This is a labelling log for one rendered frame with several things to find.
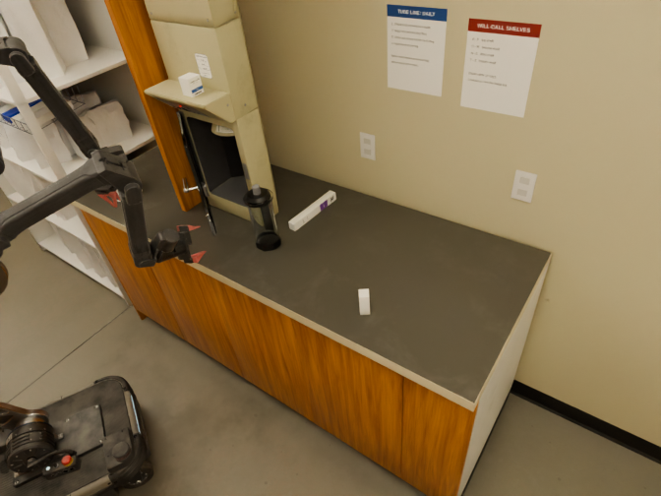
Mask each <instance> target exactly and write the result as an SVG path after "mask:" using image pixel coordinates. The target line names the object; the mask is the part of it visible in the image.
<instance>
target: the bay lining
mask: <svg viewBox="0 0 661 496"><path fill-rule="evenodd" d="M187 122H188V126H189V129H190V132H191V135H192V138H193V141H194V145H195V148H196V151H197V154H198V157H199V161H200V164H201V167H202V170H203V173H204V176H205V179H206V182H207V185H208V188H209V191H210V192H211V191H213V190H214V189H215V188H217V187H218V186H220V185H221V184H223V183H224V182H226V181H227V180H228V179H230V178H231V177H237V176H243V175H245V174H244V170H243V166H242V162H241V158H240V154H239V151H238V147H237V143H236V139H235V136H228V137H225V136H218V135H216V134H215V133H213V132H212V130H211V125H212V123H209V122H206V121H203V120H199V119H196V118H192V117H187Z"/></svg>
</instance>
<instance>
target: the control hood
mask: <svg viewBox="0 0 661 496"><path fill-rule="evenodd" d="M203 89H204V92H203V93H200V94H199V95H197V96H195V97H190V96H186V95H183V92H182V89H181V86H180V83H179V82H178V81H174V80H169V79H168V80H165V81H163V82H161V83H159V84H157V85H155V86H152V87H150V88H148V89H146V90H144V92H145V94H147V95H149V96H151V97H153V98H155V99H157V100H159V99H162V100H166V101H170V102H174V103H177V104H181V105H185V106H189V107H192V108H194V109H196V110H198V111H200V112H202V113H204V114H205V115H207V117H210V118H213V119H217V120H221V121H224V122H228V123H232V122H234V121H235V120H236V118H235V114H234V110H233V106H232V102H231V98H230V93H226V92H221V91H217V90H213V89H208V88H204V87H203ZM158 98H159V99H158ZM159 101H161V100H159ZM161 102H163V101H161ZM163 103H165V102H163ZM165 104H167V103H165ZM167 105H169V104H167ZM169 106H171V105H169ZM171 107H173V106H171Z"/></svg>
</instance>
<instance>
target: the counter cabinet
mask: <svg viewBox="0 0 661 496"><path fill-rule="evenodd" d="M80 210H81V209H80ZM81 212H82V213H83V215H84V217H85V219H86V221H87V223H88V224H89V226H90V229H91V231H92V232H93V234H94V236H95V238H96V240H97V241H98V243H99V245H100V247H101V249H102V251H103V252H104V254H105V256H106V258H107V260H108V261H109V263H110V265H111V267H112V269H113V270H114V272H115V274H116V276H117V277H118V279H119V280H120V282H121V284H122V286H123V288H124V289H125V291H126V293H127V295H128V297H129V298H130V300H131V302H132V304H133V306H134V307H135V309H136V311H137V313H138V315H139V317H140V318H141V320H144V319H145V318H146V317H149V318H151V319H153V320H154V321H156V322H157V323H159V324H160V325H161V326H163V327H164V328H166V329H167V330H169V331H170V332H172V333H173V334H175V335H177V336H178V337H180V338H181V339H183V340H184V341H187V342H188V343H190V344H191V345H193V346H194V347H196V348H197V349H199V350H201V351H202V352H204V353H205V354H207V355H208V356H210V357H212V358H213V359H215V360H216V361H218V362H219V363H221V364H223V365H224V366H226V367H227V368H229V369H230V370H232V371H233V372H235V373H237V374H238V375H240V376H241V377H243V378H245V379H246V380H248V381H249V382H251V383H252V384H254V385H255V386H257V387H258V388H260V389H262V390H263V391H265V392H266V393H268V394H269V395H271V396H273V397H274V398H276V399H277V400H279V401H280V402H282V403H284V404H286V405H287V406H289V407H290V408H292V409H293V410H295V411H297V412H298V413H300V414H301V415H303V416H304V417H306V418H308V419H309V420H311V421H312V422H314V423H315V424H317V425H318V426H320V427H322V428H323V429H325V430H326V431H328V432H329V433H330V434H332V435H333V436H335V437H336V438H338V439H339V440H341V441H342V442H344V443H346V444H347V445H349V446H350V447H352V448H353V449H355V450H357V451H358V452H360V453H361V454H363V455H364V456H366V457H367V458H369V459H371V460H372V461H374V462H375V463H377V464H378V465H381V466H382V467H384V468H385V469H387V470H388V471H390V472H392V473H393V474H395V475H396V476H398V477H399V478H401V479H402V480H404V481H406V482H407V483H409V484H410V485H412V486H413V487H415V488H417V489H418V490H420V491H421V492H423V493H424V494H426V495H427V496H463V494H464V492H465V489H466V487H467V485H468V483H469V481H470V479H471V476H472V474H473V472H474V470H475V468H476V467H477V464H478V462H479V460H480V458H481V456H482V454H483V451H484V449H485V447H486V445H487V443H488V441H489V438H490V436H491V434H492V432H493V430H494V428H495V425H496V423H497V421H498V419H499V417H500V415H501V412H502V410H503V408H504V406H505V404H506V402H507V399H508V397H509V395H510V392H511V386H512V383H513V380H514V376H515V373H516V370H517V366H518V363H519V360H520V357H521V354H522V351H523V348H524V344H525V341H526V338H527V334H528V331H529V328H530V325H531V321H532V318H533V315H534V311H535V308H536V305H537V302H538V298H539V295H540V292H541V288H542V285H543V282H544V279H545V276H546V273H547V270H548V266H549V264H548V266H547V268H546V270H545V272H544V274H543V276H542V278H541V279H540V281H539V283H538V285H537V287H536V289H535V291H534V293H533V295H532V296H531V298H530V300H529V302H528V304H527V306H526V308H525V310H524V312H523V314H522V316H521V318H520V320H519V322H518V324H517V326H516V328H515V330H514V332H513V334H512V336H511V339H510V341H509V343H508V345H507V347H506V349H505V351H504V353H503V355H502V357H501V359H500V361H499V363H498V365H497V367H496V369H495V371H494V372H493V374H492V376H491V378H490V380H489V382H488V384H487V386H486V388H485V390H484V392H483V394H482V396H481V398H480V400H479V402H478V404H477V406H476V407H475V409H474V411H471V410H469V409H467V408H465V407H463V406H461V405H459V404H457V403H454V402H452V401H450V400H448V399H447V398H445V397H443V396H441V395H439V394H437V393H435V392H433V391H431V390H429V389H427V388H425V387H423V386H421V385H419V384H417V383H416V382H414V381H412V380H410V379H408V378H406V377H404V376H402V375H400V374H398V373H396V372H394V371H392V370H390V369H389V368H388V367H386V366H384V365H382V364H380V363H378V362H376V361H374V360H372V359H370V358H368V357H366V356H364V355H362V354H360V353H358V352H357V351H355V350H353V349H351V348H349V347H347V346H345V345H343V344H341V343H339V342H337V341H334V340H332V339H330V338H328V337H327V336H325V335H323V334H321V333H319V332H317V331H315V330H313V329H311V328H309V327H307V326H305V325H303V324H301V323H299V322H298V321H296V320H294V319H292V318H290V317H288V316H286V315H284V314H282V313H280V312H278V311H276V310H274V309H272V308H270V307H268V305H266V304H264V303H262V302H260V301H258V300H256V299H254V298H252V297H250V296H248V295H246V294H244V293H242V292H240V291H239V290H237V289H235V288H233V287H231V286H229V285H227V284H225V283H223V282H221V281H219V280H217V279H214V278H212V277H211V276H209V275H207V274H205V273H203V272H201V271H199V270H197V269H195V268H193V267H191V266H189V265H187V264H185V263H183V262H181V261H180V260H178V259H176V258H172V259H169V260H167V261H164V262H161V263H155V265H154V266H153V267H143V268H137V267H136V266H135V263H134V261H133V258H132V255H131V253H130V250H129V246H128V235H127V233H126V232H124V231H123V230H121V229H119V228H117V227H115V226H113V225H111V224H109V223H107V222H105V221H103V220H101V219H99V218H97V217H95V216H93V215H91V214H89V213H87V212H85V211H83V210H81Z"/></svg>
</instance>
